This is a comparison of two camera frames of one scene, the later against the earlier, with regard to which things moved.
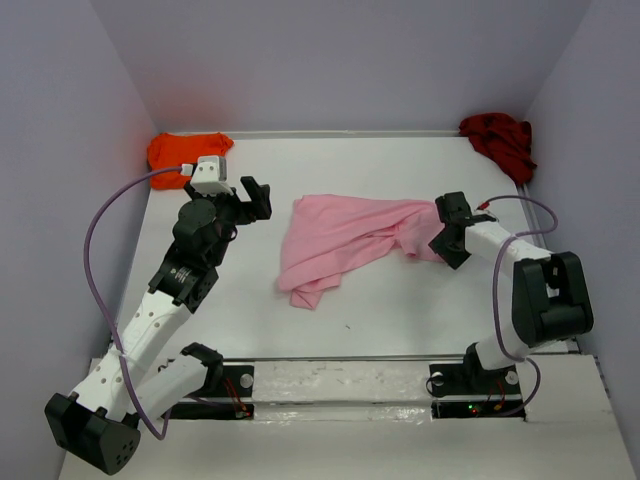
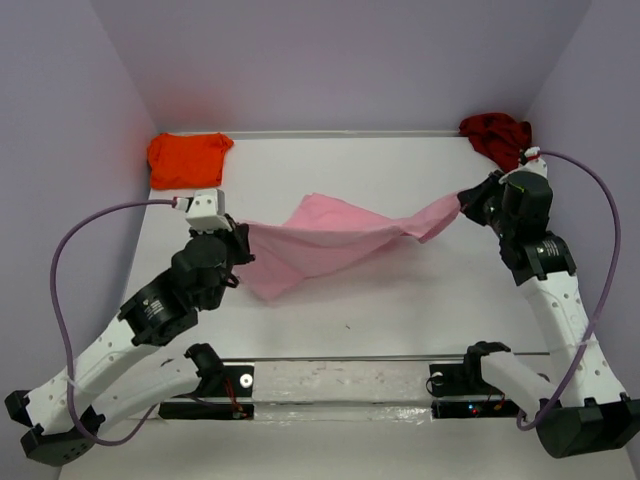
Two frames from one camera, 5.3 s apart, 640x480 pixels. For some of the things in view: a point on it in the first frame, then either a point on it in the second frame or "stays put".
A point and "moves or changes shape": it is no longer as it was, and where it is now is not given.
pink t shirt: (326, 231) moves or changes shape
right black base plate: (461, 379) stays put
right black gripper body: (451, 228) -> (476, 201)
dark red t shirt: (506, 140) stays put
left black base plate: (238, 381) stays put
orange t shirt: (170, 151) stays put
